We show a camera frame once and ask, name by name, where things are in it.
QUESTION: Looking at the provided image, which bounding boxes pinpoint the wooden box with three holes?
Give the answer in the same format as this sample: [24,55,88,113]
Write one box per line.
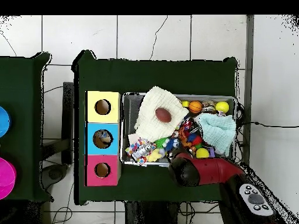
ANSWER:
[84,90,122,187]

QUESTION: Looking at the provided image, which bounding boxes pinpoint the cream knitted cloth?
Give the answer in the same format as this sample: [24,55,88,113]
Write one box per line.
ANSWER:
[134,85,189,143]

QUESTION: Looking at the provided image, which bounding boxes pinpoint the brown toy football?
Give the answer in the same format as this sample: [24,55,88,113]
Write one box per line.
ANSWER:
[155,107,173,124]

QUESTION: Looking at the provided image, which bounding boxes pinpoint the colourful dotted cloth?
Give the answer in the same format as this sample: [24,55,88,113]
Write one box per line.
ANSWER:
[124,137,157,166]

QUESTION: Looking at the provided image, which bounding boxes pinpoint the blue spiky ball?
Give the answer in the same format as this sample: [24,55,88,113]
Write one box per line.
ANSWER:
[163,138,181,152]

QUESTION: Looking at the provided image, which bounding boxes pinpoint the yellow plush toy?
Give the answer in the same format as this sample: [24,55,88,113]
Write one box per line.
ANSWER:
[146,148,166,163]

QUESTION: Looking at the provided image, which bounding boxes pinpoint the dark green table cloth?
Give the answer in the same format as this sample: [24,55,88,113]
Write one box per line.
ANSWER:
[0,51,53,202]
[71,49,239,206]

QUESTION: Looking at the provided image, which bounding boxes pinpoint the orange toy basketball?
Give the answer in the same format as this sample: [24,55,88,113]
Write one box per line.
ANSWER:
[188,100,203,114]

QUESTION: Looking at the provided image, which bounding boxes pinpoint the yellow foam ball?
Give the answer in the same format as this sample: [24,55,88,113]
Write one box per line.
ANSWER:
[195,148,210,159]
[215,101,230,114]

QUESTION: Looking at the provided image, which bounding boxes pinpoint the light blue knitted cloth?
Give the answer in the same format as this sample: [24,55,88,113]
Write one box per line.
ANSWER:
[198,113,237,156]

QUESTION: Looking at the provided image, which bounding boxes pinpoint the blue round container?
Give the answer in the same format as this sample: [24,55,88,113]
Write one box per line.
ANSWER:
[0,106,12,138]

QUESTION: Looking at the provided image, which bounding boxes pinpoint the magenta round container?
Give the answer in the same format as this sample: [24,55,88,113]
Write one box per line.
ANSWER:
[0,157,17,201]

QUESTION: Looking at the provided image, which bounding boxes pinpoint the silver wire mesh bin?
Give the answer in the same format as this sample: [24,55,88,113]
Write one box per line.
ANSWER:
[120,92,238,168]

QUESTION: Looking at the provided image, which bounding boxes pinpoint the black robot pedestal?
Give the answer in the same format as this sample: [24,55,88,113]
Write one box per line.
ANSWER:
[124,201,180,224]

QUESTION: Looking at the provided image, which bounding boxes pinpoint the black cable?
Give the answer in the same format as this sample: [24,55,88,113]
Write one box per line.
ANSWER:
[237,121,299,128]

